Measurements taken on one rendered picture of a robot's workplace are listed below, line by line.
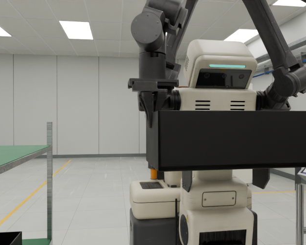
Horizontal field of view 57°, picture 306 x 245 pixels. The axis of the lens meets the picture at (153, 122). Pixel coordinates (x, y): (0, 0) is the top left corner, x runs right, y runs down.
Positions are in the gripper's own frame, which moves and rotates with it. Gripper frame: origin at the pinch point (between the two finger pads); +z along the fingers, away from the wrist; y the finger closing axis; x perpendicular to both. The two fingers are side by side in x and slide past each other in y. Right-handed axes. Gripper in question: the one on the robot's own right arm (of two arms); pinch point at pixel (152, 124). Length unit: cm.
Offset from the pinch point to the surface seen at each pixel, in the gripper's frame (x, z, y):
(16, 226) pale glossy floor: 256, 106, -104
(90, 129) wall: 797, 10, -61
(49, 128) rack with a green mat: 128, 2, -46
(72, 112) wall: 797, -38, -113
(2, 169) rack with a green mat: 49, 16, -47
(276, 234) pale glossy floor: 194, 106, 152
